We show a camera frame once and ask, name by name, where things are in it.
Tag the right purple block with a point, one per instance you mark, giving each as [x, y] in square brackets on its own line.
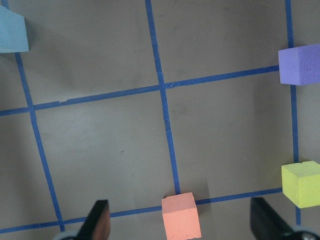
[299, 66]

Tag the light blue block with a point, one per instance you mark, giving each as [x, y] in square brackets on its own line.
[13, 33]

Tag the yellow block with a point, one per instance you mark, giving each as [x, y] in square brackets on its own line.
[301, 183]

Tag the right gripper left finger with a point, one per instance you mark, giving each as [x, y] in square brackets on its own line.
[97, 225]

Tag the near orange block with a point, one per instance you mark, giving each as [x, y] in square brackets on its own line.
[180, 217]

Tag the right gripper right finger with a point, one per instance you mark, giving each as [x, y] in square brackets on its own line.
[267, 224]

